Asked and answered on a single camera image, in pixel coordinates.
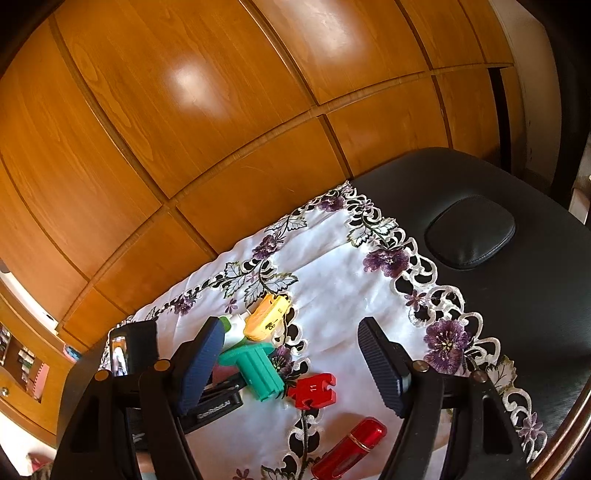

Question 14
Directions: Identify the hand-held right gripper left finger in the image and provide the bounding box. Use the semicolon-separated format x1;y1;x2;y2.
50;316;226;480

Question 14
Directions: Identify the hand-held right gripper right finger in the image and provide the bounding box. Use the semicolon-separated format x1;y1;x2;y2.
358;316;532;480

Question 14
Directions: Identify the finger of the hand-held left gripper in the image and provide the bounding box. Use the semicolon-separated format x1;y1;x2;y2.
182;390;245;435

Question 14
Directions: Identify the dark pink block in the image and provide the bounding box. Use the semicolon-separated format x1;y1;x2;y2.
210;362;243;386

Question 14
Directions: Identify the teal plastic ribbed piece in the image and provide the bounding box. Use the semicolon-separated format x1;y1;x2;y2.
218;344;284;401

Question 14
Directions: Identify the red puzzle piece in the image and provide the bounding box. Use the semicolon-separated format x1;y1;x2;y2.
287;373;337;411

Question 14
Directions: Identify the yellow plastic toy piece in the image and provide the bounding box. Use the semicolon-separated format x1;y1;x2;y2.
243;293;293;344

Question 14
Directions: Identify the white green plastic bottle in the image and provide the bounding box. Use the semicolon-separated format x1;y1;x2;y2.
222;314;250;352

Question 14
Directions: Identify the red glossy cylinder case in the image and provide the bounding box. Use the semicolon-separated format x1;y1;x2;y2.
311;416;389;480

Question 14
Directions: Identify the pink foam mat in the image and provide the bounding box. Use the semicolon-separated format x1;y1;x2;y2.
31;362;51;398

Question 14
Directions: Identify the white floral embroidered tablecloth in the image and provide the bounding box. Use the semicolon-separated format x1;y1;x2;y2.
108;181;550;480

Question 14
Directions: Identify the row of small bottles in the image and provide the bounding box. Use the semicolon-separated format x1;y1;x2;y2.
14;346;35;377

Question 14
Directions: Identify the wooden door with shelf niche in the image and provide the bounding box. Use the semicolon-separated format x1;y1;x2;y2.
0;272;77;437

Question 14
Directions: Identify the black padded massage table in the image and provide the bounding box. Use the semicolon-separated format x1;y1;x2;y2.
55;147;591;462

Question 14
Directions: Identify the wooden panelled wardrobe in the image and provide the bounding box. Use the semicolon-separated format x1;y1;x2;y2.
0;0;527;352

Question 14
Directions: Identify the curved wooden rail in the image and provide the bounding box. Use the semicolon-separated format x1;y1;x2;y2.
529;378;591;480

